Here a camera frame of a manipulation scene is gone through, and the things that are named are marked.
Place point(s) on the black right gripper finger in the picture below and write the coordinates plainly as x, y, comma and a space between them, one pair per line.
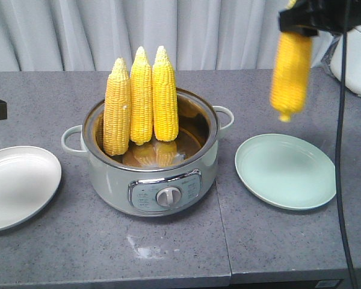
297, 18

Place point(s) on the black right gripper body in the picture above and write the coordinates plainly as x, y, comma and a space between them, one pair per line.
339, 16

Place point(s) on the pale yellow corn cob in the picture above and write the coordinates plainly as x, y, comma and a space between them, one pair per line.
117, 110

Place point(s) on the white round plate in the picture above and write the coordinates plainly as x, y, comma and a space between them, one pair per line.
29, 178

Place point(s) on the grey curtain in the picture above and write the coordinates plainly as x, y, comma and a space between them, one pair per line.
90, 35

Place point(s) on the green round plate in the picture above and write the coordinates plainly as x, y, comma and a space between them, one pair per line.
286, 172

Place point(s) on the green electric cooking pot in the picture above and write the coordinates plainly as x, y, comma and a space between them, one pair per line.
156, 178

